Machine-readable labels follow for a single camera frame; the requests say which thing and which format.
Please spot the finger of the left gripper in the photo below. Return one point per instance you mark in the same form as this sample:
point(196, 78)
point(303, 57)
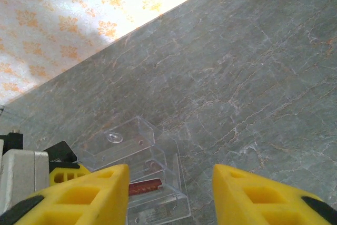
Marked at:
point(71, 173)

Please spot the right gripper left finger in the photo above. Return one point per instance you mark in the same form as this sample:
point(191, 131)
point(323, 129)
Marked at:
point(92, 204)

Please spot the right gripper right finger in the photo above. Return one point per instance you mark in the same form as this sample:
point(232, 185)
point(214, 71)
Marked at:
point(258, 204)

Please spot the red card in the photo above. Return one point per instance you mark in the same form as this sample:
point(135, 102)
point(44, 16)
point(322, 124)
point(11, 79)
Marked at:
point(144, 186)

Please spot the clear acrylic card stand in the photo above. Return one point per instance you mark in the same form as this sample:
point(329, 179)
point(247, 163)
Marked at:
point(158, 156)

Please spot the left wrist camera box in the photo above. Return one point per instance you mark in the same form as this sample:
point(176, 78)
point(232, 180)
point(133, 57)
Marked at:
point(21, 175)

